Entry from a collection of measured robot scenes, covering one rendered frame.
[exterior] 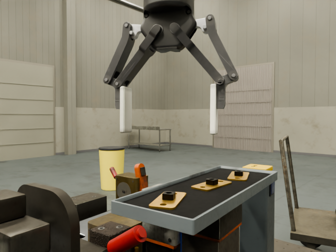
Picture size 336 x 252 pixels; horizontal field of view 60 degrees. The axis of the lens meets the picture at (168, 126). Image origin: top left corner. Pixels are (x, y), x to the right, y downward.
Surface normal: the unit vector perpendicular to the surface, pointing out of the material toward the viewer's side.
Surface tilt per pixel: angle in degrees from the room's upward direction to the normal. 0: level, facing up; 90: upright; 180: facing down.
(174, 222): 90
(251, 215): 90
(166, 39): 89
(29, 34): 90
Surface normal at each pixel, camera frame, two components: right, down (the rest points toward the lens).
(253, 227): -0.58, 0.03
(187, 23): -0.28, 0.02
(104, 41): 0.75, 0.02
